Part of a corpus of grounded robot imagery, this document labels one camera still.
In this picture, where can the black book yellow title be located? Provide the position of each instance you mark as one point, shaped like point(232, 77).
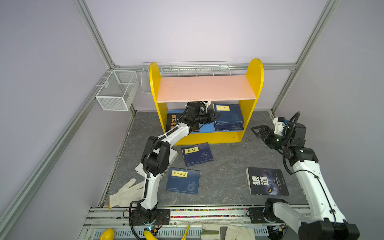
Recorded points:
point(172, 120)

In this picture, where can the white grey glove front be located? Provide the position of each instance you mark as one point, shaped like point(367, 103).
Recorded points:
point(226, 232)

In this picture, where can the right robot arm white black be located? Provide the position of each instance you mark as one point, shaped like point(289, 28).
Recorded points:
point(326, 222)

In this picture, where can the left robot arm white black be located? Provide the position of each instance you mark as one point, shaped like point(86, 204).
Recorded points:
point(147, 206)

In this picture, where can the blue book wide yellow label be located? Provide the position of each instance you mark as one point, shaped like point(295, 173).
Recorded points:
point(229, 128)

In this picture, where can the yellow round object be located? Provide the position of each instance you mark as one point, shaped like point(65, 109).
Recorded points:
point(108, 234)

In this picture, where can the blue book dotted circle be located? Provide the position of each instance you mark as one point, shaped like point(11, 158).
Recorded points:
point(197, 154)

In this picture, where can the yellow shelf with coloured boards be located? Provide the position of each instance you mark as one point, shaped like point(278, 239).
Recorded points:
point(245, 89)

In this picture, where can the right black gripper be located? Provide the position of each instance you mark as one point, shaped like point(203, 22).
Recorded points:
point(265, 129)

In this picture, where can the yellow thin tool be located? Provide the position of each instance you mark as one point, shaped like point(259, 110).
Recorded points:
point(186, 233)

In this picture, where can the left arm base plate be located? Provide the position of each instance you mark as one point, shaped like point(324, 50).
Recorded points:
point(161, 217)

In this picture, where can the white wire basket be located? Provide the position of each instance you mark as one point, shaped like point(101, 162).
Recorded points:
point(184, 69)

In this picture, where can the white book black lettering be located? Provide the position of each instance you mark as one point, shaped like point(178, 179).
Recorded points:
point(153, 158)

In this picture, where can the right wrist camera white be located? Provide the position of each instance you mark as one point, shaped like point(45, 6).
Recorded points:
point(279, 125)

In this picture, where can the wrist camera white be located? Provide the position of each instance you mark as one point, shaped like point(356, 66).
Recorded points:
point(204, 105)
point(279, 125)

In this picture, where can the dark book white characters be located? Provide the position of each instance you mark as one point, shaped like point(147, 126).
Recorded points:
point(264, 181)

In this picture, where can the white mesh box basket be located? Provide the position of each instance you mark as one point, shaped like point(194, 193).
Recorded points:
point(118, 91)

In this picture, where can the yellow tool handle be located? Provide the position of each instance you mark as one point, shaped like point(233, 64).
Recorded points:
point(149, 236)

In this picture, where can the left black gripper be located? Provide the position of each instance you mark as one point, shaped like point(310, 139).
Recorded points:
point(211, 116)

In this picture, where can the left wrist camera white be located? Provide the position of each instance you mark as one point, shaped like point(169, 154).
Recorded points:
point(204, 105)

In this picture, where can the white work glove left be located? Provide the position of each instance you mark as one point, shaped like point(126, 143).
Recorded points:
point(131, 191)

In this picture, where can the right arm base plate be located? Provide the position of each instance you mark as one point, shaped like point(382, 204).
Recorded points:
point(257, 215)

